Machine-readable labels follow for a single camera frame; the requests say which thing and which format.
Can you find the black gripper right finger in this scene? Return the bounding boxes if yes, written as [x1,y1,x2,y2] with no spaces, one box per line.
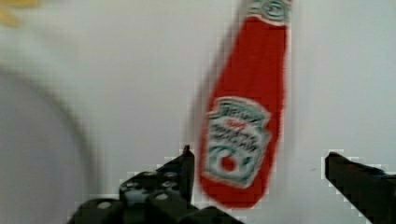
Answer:
[325,152,396,224]

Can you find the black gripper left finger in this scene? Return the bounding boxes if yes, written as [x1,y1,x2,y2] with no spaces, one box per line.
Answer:
[66,146,243,224]

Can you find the red ketchup bottle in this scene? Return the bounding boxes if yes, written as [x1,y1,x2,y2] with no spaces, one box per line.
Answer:
[198,0,292,209]

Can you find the purple round plate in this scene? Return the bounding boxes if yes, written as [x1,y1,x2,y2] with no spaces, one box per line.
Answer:
[0,69,95,224]

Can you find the peeled banana toy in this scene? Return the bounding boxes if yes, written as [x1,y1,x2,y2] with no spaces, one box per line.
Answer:
[0,0,41,28]

